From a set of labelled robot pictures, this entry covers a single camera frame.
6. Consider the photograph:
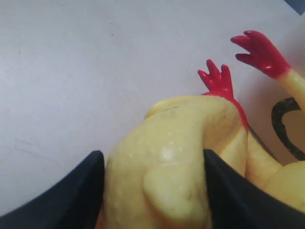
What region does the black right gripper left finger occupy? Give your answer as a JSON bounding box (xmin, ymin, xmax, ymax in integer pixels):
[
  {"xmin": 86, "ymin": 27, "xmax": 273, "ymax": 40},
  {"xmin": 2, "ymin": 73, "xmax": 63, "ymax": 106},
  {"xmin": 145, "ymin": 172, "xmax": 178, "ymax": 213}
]
[{"xmin": 0, "ymin": 151, "xmax": 104, "ymax": 229}]

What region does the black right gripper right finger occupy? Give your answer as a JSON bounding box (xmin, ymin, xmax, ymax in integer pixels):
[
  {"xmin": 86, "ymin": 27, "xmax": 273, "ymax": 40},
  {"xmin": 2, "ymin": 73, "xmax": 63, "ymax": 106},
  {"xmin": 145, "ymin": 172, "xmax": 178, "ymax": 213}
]
[{"xmin": 203, "ymin": 149, "xmax": 305, "ymax": 229}]

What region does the yellow rubber chicken rear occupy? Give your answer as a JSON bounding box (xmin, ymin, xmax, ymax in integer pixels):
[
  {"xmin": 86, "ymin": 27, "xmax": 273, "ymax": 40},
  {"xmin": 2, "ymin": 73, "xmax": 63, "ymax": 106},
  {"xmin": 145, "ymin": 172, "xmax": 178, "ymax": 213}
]
[{"xmin": 231, "ymin": 30, "xmax": 305, "ymax": 211}]

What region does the headless yellow rubber chicken body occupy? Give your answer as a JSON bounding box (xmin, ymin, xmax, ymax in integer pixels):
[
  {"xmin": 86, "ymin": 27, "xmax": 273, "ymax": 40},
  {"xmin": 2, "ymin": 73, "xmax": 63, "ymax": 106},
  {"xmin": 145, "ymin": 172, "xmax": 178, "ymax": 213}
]
[{"xmin": 100, "ymin": 60, "xmax": 248, "ymax": 229}]

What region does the cream bin marked circle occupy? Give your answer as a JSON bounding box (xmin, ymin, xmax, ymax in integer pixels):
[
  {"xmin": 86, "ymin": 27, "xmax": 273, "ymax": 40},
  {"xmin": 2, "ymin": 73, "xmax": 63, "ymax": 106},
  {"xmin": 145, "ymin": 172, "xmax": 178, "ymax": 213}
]
[{"xmin": 234, "ymin": 35, "xmax": 305, "ymax": 165}]

